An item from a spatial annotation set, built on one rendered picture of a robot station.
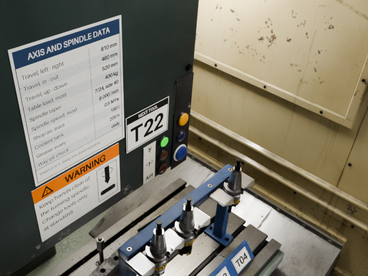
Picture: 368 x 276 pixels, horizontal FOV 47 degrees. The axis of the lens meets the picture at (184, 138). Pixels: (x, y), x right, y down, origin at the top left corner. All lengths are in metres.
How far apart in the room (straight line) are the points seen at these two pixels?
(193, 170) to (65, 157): 1.35
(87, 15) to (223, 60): 1.11
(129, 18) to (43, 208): 0.29
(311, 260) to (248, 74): 0.74
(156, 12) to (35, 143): 0.25
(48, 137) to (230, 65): 1.11
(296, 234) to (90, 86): 1.30
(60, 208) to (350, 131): 1.03
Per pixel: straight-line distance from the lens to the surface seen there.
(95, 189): 0.69
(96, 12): 0.55
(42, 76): 0.53
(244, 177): 1.34
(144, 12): 0.61
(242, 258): 1.48
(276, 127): 1.58
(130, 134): 0.68
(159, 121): 0.72
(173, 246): 1.13
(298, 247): 1.73
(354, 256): 1.74
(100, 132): 0.63
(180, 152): 0.81
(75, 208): 0.68
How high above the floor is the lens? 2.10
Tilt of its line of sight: 37 degrees down
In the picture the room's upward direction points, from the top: 5 degrees clockwise
